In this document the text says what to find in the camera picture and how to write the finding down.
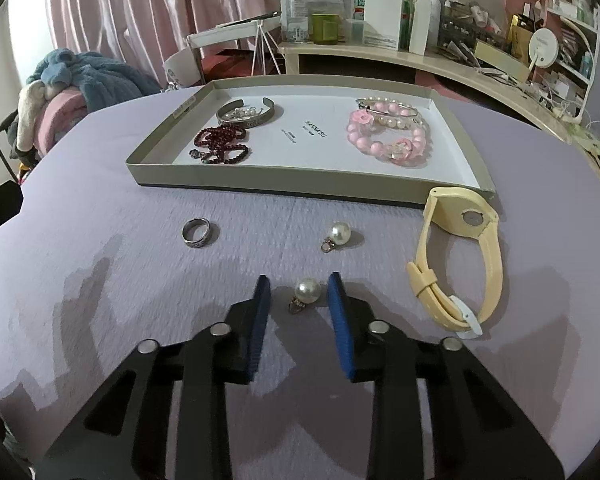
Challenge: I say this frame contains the cream yellow watch strap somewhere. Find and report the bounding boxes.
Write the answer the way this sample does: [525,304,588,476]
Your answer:
[407,186,504,337]

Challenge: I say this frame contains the silver cuff bracelet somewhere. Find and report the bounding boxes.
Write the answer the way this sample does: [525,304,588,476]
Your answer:
[216,97,276,127]

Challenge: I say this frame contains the green glass jar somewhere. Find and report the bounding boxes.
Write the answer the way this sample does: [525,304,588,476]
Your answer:
[307,13,342,46]

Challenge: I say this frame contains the white desk lamp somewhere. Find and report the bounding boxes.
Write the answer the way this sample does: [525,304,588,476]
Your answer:
[560,15,600,123]

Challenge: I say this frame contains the pink folded blanket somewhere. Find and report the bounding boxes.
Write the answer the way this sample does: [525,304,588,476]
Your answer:
[32,87,88,161]

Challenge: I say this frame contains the gold gift bag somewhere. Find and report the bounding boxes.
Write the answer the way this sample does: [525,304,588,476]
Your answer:
[510,15,536,61]

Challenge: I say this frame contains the white pump bottle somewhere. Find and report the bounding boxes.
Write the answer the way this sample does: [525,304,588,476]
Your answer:
[408,0,443,56]

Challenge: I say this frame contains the white carton box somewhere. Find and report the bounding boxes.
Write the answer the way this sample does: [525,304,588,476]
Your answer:
[362,0,405,51]

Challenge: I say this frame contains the white folding stand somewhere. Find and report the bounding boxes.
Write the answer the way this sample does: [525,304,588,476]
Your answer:
[186,12,286,78]

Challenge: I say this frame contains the dark red bead bracelet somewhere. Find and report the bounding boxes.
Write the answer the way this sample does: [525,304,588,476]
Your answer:
[189,126,252,166]

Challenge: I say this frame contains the pink curtain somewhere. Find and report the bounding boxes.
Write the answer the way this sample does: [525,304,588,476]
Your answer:
[45,0,353,68]

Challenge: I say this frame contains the white cup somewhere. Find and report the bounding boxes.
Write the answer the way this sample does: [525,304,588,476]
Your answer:
[162,49,206,93]

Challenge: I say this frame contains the round white mirror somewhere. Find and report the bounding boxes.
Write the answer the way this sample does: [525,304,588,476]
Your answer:
[527,27,561,83]

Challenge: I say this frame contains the pink bead bracelet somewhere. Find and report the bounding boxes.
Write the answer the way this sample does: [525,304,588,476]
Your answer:
[346,101,431,167]

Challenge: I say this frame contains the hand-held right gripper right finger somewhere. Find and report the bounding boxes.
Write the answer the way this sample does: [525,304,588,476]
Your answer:
[327,272,566,480]

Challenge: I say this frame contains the silver ring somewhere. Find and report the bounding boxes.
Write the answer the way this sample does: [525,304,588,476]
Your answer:
[182,218,215,250]

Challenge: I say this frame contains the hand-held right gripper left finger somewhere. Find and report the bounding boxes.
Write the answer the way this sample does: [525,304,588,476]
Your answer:
[32,275,272,480]

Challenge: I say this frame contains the shallow cardboard box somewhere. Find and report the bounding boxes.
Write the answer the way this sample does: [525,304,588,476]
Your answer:
[125,77,497,208]

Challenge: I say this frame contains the pearl drop earring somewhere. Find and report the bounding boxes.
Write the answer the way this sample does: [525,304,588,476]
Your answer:
[321,222,352,254]
[289,278,322,314]

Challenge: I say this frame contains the thin silver bangle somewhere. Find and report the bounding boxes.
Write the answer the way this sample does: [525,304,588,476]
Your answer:
[356,97,422,117]

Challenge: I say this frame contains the blue plush blanket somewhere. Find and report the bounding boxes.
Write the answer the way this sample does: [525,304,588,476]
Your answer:
[27,48,162,111]

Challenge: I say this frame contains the cream plush cloth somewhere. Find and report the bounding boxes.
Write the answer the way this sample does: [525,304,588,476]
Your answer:
[15,82,51,153]

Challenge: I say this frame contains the clear cosmetics organizer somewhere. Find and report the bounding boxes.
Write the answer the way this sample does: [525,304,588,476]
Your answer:
[437,0,506,51]

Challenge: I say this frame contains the white pearl bracelet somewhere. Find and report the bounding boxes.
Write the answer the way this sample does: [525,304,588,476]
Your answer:
[362,96,426,131]

